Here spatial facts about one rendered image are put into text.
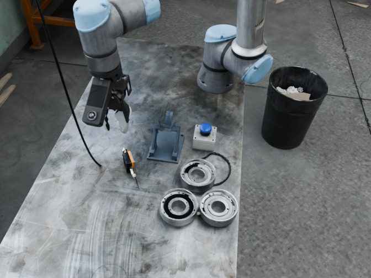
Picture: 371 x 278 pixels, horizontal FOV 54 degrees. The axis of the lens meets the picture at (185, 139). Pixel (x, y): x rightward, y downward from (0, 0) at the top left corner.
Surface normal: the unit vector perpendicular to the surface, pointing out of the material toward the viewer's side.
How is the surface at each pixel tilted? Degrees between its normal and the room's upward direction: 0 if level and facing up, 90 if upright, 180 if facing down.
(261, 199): 0
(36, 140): 0
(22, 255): 0
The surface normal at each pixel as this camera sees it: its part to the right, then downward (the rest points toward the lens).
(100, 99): -0.10, -0.21
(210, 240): 0.04, -0.70
